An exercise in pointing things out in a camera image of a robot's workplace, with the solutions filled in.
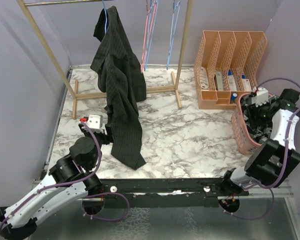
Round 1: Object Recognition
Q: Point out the black pinstripe shirt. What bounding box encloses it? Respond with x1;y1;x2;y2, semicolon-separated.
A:
90;6;147;170

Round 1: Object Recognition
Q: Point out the grey plaid shirt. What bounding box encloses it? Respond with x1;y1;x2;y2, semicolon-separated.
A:
240;94;273;144

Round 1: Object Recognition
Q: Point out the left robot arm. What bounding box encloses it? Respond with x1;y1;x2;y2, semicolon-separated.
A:
0;123;113;240

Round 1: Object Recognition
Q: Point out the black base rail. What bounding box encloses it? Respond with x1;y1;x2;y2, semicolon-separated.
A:
101;177;249;208

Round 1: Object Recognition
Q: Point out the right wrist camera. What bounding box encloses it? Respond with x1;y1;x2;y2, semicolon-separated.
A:
251;87;269;107

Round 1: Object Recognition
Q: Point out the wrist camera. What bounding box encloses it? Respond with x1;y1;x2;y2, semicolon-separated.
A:
79;114;103;133
251;87;269;107

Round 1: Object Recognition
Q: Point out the pink wire hanger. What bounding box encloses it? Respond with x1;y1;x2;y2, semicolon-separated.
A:
140;0;157;73

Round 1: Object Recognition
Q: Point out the blue wire hanger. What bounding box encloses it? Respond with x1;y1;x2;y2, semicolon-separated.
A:
141;0;159;72
166;0;181;70

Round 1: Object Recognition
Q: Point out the orange file organizer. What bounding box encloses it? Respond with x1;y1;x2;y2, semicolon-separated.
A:
194;30;268;110

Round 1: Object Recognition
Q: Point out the blue hanger of black shirt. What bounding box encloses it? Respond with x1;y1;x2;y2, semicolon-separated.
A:
101;0;109;35

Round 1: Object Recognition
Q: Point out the wooden clothes rack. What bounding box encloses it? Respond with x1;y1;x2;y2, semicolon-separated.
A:
17;0;194;120

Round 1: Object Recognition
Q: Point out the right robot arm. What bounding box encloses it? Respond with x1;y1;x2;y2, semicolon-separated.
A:
219;88;300;196

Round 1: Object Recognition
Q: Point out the blue stamp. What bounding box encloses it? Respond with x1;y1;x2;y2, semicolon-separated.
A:
230;92;238;104

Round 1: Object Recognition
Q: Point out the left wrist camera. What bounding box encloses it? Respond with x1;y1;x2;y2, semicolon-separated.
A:
79;114;103;133

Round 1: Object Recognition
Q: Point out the pink laundry basket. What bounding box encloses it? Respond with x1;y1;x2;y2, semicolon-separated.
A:
231;92;261;155

